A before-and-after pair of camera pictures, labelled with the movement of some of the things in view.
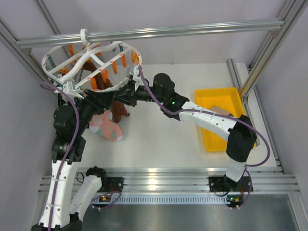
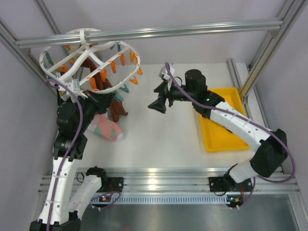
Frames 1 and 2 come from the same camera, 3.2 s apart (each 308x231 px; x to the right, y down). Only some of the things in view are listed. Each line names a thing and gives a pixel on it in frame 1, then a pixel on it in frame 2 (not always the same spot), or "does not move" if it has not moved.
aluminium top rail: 76,39 does not move
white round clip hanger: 104,67 does not move
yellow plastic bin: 215,139 does not move
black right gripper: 128,94 to 165,93
